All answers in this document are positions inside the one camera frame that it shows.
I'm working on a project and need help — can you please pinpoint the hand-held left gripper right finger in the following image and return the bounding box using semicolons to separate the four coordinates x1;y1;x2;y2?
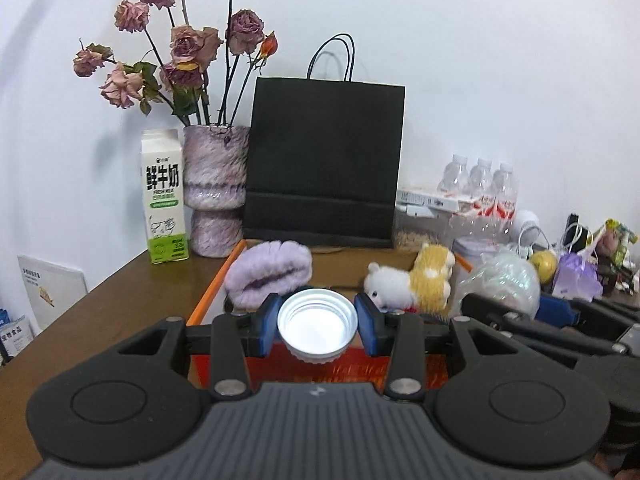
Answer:
353;292;526;402

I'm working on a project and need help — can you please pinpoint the purple tissue pack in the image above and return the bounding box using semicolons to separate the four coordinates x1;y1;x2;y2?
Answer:
552;252;604;301

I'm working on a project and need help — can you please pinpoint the white green milk carton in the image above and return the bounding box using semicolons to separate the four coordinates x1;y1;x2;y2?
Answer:
140;128;191;265

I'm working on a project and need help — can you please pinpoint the black paper bag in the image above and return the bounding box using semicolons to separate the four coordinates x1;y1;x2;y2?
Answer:
242;34;407;250

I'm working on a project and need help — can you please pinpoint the clear plastic container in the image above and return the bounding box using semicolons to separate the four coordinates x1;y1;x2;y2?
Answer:
393;207;453;252

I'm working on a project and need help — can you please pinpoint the white flat box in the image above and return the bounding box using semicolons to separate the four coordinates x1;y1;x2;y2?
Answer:
397;187;476;216

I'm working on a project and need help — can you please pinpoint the white round device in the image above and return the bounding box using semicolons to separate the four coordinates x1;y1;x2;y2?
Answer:
510;208;543;248

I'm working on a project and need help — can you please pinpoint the white screw lid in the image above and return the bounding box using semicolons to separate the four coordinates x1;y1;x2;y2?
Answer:
276;287;360;365

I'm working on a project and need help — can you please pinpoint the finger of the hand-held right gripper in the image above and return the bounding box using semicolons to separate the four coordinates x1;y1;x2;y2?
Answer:
459;292;626;371
537;296;640;341

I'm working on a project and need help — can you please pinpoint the yellow green fruit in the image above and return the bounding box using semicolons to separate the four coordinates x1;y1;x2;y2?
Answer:
529;249;558;281

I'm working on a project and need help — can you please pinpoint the clear plastic bag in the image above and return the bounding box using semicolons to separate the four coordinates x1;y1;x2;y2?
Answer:
457;250;542;318

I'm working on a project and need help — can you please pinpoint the red cardboard box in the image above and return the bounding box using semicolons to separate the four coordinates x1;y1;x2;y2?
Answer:
186;237;473;392

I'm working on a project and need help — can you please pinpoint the purple towel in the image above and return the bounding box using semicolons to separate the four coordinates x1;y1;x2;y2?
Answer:
223;240;314;311

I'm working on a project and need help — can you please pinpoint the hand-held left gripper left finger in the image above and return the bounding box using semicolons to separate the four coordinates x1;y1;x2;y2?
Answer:
115;292;282;402

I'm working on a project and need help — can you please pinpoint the white yellow plush toy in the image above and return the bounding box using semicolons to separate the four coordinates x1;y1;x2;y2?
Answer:
362;242;457;317

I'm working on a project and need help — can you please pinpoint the white printed board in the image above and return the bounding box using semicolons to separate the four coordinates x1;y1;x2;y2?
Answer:
17;254;89;333

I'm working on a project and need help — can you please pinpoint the colourful snack bag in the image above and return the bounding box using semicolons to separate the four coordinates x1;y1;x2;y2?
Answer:
595;218;640;261

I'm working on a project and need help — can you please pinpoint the dried rose bouquet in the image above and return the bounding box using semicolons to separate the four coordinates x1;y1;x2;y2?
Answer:
72;0;280;128

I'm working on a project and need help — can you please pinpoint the small black box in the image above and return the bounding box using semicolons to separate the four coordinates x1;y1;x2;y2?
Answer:
597;260;636;293

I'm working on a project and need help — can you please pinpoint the fuzzy purple vase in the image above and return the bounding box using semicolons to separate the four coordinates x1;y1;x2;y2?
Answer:
182;124;251;259

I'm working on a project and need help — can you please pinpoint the blue white packet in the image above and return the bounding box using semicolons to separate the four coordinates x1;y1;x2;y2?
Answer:
0;307;33;361

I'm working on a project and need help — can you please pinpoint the white charging cable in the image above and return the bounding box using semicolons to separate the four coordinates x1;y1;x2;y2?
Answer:
517;222;593;256

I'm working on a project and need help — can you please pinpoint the grey tin box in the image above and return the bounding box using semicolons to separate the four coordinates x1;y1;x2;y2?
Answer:
452;235;501;261

